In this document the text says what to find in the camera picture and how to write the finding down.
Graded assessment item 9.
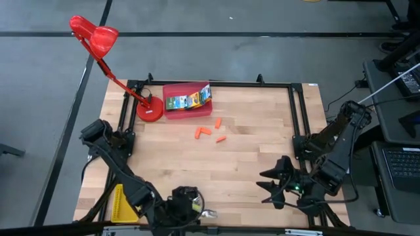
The black stand leg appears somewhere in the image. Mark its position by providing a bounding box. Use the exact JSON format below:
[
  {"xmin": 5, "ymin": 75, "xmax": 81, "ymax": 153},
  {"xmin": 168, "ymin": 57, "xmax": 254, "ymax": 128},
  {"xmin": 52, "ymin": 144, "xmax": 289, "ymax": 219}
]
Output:
[{"xmin": 375, "ymin": 32, "xmax": 420, "ymax": 71}]

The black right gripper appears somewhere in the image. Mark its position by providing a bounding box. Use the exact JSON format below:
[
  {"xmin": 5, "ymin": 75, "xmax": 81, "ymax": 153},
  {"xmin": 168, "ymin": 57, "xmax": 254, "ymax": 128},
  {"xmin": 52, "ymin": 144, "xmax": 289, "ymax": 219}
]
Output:
[{"xmin": 255, "ymin": 155, "xmax": 322, "ymax": 210}]

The pink plastic bin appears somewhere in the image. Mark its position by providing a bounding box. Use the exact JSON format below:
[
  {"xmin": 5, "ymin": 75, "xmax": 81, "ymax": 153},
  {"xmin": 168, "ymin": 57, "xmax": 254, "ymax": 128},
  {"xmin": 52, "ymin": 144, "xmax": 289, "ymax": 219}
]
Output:
[{"xmin": 162, "ymin": 81, "xmax": 214, "ymax": 120}]

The yellow plastic basket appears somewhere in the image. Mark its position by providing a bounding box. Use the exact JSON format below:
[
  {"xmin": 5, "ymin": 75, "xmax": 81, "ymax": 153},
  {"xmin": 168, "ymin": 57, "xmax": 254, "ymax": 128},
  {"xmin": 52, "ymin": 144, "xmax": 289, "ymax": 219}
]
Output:
[{"xmin": 110, "ymin": 183, "xmax": 140, "ymax": 224}]

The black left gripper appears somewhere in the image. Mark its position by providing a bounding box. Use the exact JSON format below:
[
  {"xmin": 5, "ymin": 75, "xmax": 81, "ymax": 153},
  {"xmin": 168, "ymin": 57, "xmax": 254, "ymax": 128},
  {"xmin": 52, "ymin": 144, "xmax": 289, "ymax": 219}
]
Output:
[{"xmin": 163, "ymin": 186, "xmax": 201, "ymax": 227}]

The white cable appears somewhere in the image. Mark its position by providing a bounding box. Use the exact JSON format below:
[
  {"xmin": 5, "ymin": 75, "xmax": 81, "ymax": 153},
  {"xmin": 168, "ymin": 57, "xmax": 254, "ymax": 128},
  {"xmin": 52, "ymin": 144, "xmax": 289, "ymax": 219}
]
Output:
[{"xmin": 357, "ymin": 62, "xmax": 420, "ymax": 105}]

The red desk lamp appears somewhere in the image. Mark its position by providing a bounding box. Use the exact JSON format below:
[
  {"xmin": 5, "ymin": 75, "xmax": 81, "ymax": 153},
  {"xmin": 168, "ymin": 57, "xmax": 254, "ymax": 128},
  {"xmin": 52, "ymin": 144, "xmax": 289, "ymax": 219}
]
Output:
[{"xmin": 68, "ymin": 15, "xmax": 164, "ymax": 123}]

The grey side desk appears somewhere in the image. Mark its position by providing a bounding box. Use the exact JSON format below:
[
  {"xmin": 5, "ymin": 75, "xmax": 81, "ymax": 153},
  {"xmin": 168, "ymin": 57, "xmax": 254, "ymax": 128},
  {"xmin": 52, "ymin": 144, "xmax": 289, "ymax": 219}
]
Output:
[{"xmin": 362, "ymin": 58, "xmax": 420, "ymax": 145}]

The grey laptop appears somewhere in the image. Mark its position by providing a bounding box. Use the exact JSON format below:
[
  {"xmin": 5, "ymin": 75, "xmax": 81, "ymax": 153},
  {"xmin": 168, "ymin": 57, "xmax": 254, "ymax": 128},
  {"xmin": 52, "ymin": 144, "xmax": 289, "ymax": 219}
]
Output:
[{"xmin": 372, "ymin": 141, "xmax": 420, "ymax": 226}]

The person's leg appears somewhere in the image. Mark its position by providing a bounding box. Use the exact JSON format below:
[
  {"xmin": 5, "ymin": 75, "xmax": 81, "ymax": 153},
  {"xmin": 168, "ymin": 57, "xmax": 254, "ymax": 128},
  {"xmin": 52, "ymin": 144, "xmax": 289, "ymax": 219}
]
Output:
[
  {"xmin": 380, "ymin": 32, "xmax": 414, "ymax": 54},
  {"xmin": 391, "ymin": 0, "xmax": 420, "ymax": 32}
]

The black laptop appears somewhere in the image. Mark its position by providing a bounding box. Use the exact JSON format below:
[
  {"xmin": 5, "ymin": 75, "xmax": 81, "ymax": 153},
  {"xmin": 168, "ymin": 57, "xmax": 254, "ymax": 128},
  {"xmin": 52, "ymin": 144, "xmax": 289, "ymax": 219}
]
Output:
[{"xmin": 390, "ymin": 62, "xmax": 420, "ymax": 101}]

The black desk support bar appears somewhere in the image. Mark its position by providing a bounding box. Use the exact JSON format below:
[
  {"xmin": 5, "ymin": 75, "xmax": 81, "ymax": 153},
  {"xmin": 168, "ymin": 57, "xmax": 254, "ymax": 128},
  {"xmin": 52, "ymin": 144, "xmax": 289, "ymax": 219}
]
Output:
[{"xmin": 364, "ymin": 126, "xmax": 385, "ymax": 147}]

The black furniture leg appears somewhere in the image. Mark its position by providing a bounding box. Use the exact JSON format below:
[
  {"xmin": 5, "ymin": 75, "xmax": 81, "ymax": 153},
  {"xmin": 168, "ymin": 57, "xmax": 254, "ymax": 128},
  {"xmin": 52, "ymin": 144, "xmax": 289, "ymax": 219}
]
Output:
[{"xmin": 0, "ymin": 143, "xmax": 26, "ymax": 158}]

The black object on desk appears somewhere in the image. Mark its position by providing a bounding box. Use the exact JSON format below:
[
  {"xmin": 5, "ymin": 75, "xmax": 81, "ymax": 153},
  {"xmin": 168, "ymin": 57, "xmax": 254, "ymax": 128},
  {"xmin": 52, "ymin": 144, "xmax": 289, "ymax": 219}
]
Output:
[{"xmin": 398, "ymin": 109, "xmax": 420, "ymax": 138}]

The silver frame bracket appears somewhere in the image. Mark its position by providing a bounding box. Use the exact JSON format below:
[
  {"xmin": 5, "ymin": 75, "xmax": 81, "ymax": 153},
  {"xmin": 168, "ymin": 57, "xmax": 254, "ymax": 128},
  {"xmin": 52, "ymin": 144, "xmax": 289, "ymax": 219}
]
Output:
[{"xmin": 284, "ymin": 228, "xmax": 324, "ymax": 236}]

